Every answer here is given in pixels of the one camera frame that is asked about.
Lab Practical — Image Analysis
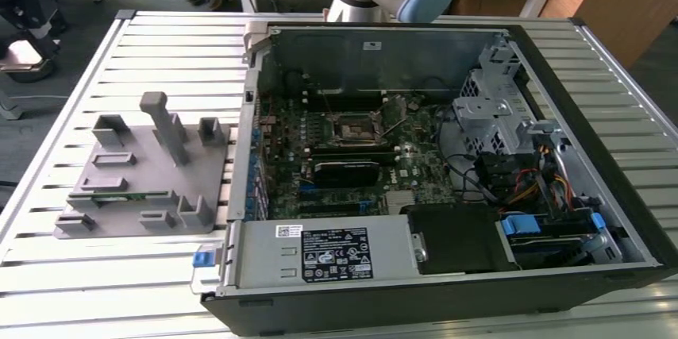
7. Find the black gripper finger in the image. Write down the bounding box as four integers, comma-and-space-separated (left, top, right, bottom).
31, 0, 68, 63

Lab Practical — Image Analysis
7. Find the metal socket cover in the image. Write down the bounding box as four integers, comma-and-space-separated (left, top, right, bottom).
373, 94, 410, 136

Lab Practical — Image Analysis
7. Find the metal locking lever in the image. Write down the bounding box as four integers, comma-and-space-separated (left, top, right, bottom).
383, 104, 413, 137

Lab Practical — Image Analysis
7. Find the CPU socket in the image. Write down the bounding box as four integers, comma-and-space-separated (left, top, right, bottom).
326, 111, 383, 145

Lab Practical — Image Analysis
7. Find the grey metal stand foot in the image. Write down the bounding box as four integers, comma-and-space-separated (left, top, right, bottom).
0, 88, 26, 121

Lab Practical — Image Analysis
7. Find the grey parts rack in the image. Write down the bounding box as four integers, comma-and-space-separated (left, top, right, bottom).
52, 91, 238, 241

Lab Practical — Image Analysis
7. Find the green RAM stick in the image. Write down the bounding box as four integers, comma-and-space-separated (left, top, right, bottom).
90, 191, 171, 202

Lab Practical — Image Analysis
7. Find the black RAM slot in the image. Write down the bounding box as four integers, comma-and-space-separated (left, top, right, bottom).
305, 99, 387, 113
305, 91, 387, 102

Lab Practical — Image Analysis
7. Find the blue case latch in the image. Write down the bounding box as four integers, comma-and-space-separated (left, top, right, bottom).
193, 249, 219, 269

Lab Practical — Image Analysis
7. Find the black RAM stick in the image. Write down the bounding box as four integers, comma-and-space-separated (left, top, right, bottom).
311, 152, 398, 164

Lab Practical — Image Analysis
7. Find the silver power supply unit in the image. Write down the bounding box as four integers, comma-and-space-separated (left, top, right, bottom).
217, 218, 429, 291

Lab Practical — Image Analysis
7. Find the green motherboard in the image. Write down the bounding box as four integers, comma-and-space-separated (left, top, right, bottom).
254, 92, 452, 221

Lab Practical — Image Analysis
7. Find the silver chipset heatsink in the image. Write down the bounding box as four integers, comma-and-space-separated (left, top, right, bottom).
385, 191, 415, 215

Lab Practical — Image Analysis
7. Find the silver drive cage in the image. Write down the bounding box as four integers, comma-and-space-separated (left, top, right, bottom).
453, 44, 537, 157

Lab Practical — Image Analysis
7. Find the black PC case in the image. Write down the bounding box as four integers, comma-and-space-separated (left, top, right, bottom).
199, 17, 678, 338

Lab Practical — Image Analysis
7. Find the black plastic shroud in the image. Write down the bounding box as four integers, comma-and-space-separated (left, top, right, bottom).
407, 203, 518, 275

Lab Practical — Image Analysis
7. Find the hard disk in blue carrier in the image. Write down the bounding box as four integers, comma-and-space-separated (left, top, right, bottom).
497, 211, 605, 245

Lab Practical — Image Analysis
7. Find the wooden cabinet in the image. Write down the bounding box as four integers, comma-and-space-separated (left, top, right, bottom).
540, 0, 678, 70

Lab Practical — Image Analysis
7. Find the coloured wire bundle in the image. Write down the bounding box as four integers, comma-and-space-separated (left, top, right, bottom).
508, 144, 577, 213

